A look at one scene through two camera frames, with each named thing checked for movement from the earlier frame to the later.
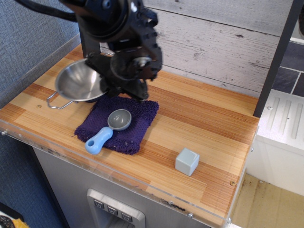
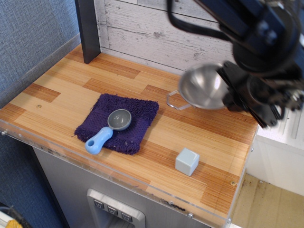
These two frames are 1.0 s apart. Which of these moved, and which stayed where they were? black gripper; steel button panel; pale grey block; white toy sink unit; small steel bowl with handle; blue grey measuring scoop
Moved: small steel bowl with handle; black gripper
Stayed: pale grey block; blue grey measuring scoop; white toy sink unit; steel button panel
